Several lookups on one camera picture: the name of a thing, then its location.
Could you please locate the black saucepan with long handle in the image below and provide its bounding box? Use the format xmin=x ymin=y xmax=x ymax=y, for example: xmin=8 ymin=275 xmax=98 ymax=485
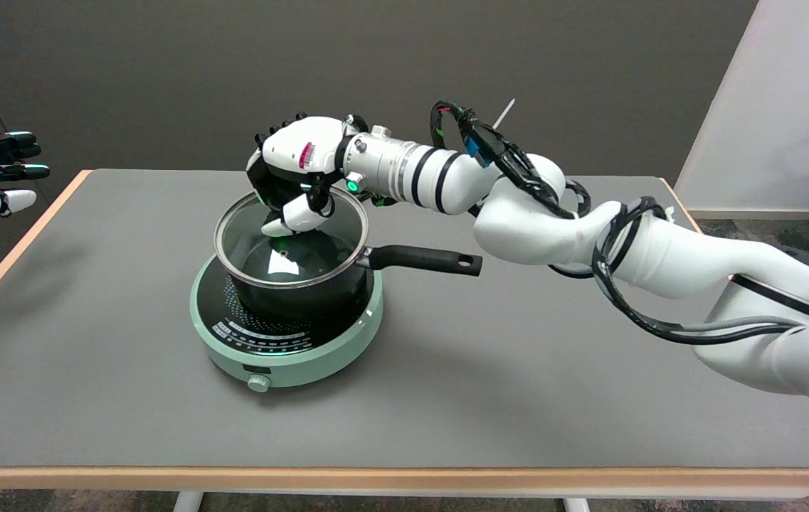
xmin=218 ymin=244 xmax=483 ymax=322

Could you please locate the white partition panel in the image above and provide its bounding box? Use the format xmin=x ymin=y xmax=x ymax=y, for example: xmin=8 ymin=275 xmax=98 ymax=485
xmin=675 ymin=0 xmax=809 ymax=215

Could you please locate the black robot cable harness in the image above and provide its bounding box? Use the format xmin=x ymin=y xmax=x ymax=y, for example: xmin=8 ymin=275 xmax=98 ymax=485
xmin=430 ymin=101 xmax=803 ymax=346

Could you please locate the glass pot lid black knob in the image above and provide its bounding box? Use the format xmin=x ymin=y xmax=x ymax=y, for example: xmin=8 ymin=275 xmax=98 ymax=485
xmin=213 ymin=186 xmax=369 ymax=290

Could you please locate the green round induction cooker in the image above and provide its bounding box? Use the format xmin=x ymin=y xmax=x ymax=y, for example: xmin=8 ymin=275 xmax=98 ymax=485
xmin=189 ymin=255 xmax=384 ymax=393

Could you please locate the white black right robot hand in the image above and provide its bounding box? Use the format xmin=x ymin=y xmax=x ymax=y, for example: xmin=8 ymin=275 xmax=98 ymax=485
xmin=245 ymin=112 xmax=369 ymax=238

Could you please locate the gray robot cable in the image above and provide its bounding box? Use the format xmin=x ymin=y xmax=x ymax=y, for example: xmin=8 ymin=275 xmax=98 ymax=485
xmin=682 ymin=316 xmax=807 ymax=336

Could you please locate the gray table mat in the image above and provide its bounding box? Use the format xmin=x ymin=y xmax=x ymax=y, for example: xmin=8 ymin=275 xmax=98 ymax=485
xmin=0 ymin=169 xmax=809 ymax=469

